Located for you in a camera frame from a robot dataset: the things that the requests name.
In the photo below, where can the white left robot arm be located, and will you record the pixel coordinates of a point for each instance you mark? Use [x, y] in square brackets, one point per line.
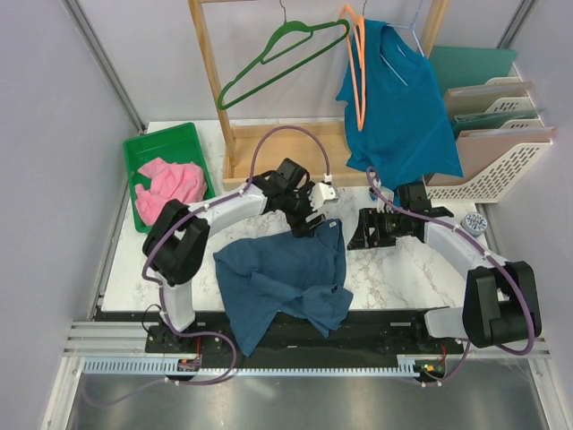
[176, 245]

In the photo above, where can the wooden clothes rack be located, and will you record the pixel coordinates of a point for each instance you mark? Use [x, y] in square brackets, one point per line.
[241, 140]

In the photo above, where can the teal folder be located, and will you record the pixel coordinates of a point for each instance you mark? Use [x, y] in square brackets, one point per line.
[469, 66]

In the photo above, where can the round blue patterned tin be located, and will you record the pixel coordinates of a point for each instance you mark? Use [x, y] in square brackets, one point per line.
[475, 224]

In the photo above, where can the pink cloth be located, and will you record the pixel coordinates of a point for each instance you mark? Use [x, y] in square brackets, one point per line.
[168, 181]

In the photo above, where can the aluminium frame post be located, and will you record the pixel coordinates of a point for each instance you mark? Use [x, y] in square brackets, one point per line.
[516, 23]
[90, 36]

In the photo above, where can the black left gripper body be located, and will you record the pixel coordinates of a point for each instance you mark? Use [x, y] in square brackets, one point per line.
[297, 209]

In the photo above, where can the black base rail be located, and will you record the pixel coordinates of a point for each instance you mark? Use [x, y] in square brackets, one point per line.
[364, 338]

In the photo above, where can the teal t-shirt on rack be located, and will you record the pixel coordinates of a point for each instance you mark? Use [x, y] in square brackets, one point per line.
[395, 117]

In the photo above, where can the dark blue t-shirt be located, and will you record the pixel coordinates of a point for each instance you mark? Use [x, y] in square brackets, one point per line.
[301, 277]

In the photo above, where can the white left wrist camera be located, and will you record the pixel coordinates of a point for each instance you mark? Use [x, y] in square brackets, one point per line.
[323, 193]

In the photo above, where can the pink folder front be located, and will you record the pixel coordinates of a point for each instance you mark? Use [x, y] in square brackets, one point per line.
[477, 150]

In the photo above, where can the beige folder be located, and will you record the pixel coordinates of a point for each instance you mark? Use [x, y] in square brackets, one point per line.
[476, 99]

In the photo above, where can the aluminium frame post left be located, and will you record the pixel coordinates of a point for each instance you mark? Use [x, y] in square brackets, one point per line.
[90, 36]

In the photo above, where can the green plastic tray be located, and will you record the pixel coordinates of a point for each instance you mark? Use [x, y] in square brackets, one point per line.
[179, 144]

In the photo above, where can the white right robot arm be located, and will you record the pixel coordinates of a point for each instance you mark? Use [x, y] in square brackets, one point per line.
[500, 307]

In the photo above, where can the white perforated file organizer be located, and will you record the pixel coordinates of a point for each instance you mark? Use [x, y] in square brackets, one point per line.
[496, 180]

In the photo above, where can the orange plastic hanger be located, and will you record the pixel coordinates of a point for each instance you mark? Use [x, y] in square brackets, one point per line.
[356, 56]

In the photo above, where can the white slotted cable duct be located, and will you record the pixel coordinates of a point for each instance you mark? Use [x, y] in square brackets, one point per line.
[175, 366]

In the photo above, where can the green plastic hanger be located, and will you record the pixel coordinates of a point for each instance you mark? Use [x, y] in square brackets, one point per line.
[288, 37]

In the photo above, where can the light blue wire hanger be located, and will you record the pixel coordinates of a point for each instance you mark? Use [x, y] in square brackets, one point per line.
[410, 30]

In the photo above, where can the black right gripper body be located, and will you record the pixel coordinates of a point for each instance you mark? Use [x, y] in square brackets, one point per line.
[387, 227]

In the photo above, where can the aluminium frame post right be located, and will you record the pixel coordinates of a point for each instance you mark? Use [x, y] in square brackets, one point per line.
[516, 23]

